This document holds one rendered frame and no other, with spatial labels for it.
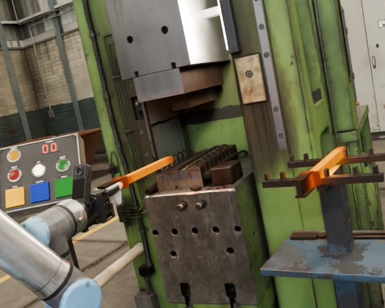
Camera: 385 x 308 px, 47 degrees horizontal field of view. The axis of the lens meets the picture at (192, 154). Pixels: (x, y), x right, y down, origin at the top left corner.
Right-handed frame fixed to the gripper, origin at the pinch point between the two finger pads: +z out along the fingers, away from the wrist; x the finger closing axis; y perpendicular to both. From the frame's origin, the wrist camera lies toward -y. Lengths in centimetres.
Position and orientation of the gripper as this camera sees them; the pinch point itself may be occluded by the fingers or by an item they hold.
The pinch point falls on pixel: (116, 183)
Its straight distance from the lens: 132.9
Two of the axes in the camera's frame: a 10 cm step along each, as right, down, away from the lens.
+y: 2.0, 9.6, 1.8
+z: 4.1, -2.5, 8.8
